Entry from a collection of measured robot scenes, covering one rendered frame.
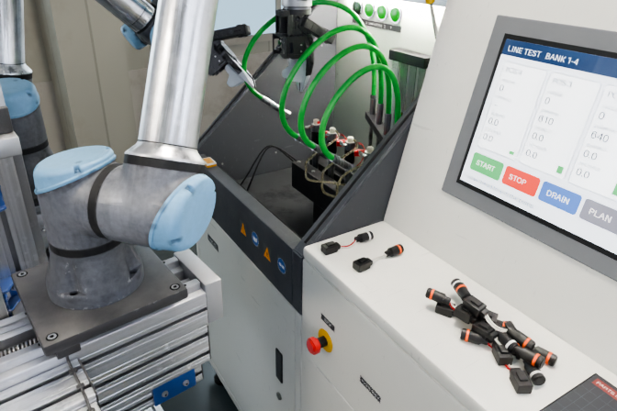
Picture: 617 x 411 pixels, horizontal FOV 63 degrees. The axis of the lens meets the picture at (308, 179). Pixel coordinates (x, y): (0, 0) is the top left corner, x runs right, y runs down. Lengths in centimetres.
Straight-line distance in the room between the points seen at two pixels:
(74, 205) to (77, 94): 191
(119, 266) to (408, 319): 48
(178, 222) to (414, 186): 58
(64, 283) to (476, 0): 88
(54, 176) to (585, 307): 82
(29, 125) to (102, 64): 144
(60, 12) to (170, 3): 185
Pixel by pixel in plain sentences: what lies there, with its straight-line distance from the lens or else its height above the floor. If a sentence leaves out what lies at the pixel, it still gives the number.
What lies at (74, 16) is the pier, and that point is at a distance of 262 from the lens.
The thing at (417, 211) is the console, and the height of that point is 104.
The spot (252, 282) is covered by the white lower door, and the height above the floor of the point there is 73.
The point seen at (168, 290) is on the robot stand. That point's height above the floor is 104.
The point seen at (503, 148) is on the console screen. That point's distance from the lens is 97.
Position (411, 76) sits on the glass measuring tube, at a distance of 145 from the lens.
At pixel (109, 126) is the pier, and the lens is 276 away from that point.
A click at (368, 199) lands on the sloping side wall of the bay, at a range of 113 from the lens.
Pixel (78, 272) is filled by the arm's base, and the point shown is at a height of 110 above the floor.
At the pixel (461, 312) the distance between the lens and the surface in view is 89.
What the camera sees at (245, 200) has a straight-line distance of 132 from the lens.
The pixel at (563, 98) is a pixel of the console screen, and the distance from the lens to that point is 93.
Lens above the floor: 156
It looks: 25 degrees down
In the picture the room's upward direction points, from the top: 1 degrees clockwise
